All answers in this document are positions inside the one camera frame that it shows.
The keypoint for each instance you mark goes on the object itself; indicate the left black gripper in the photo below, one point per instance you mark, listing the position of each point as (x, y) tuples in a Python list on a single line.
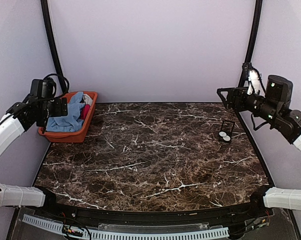
[(59, 111)]

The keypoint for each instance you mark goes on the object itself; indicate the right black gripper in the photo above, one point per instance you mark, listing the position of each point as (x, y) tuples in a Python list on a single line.
[(240, 91)]

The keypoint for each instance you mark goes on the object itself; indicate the light blue shirt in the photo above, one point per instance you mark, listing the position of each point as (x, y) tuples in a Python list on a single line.
[(71, 122)]

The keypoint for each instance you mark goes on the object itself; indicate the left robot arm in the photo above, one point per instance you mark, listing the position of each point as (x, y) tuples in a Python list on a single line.
[(17, 120)]

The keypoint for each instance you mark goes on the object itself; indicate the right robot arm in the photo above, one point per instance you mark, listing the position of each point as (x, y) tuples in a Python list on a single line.
[(274, 108)]

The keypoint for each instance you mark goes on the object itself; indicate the red cloth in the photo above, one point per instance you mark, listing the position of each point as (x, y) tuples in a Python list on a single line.
[(84, 111)]

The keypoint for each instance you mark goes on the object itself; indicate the white cloth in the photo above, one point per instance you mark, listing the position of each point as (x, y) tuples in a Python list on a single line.
[(87, 99)]

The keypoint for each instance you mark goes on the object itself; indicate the orange plastic basket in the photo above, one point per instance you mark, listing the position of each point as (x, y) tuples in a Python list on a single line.
[(75, 137)]

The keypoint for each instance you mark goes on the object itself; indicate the black right frame pole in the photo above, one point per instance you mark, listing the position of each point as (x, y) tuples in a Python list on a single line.
[(251, 43)]

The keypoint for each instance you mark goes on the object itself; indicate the black frame pole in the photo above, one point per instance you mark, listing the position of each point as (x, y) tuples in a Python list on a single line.
[(251, 43), (52, 44)]

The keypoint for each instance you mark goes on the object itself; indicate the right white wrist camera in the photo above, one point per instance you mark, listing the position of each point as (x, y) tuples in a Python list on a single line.
[(253, 82)]

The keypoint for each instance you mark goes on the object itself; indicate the black left frame pole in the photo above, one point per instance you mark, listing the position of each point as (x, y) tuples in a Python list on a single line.
[(52, 44)]

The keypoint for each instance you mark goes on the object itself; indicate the white perforated cable tray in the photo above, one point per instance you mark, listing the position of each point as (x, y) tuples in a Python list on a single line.
[(105, 231)]

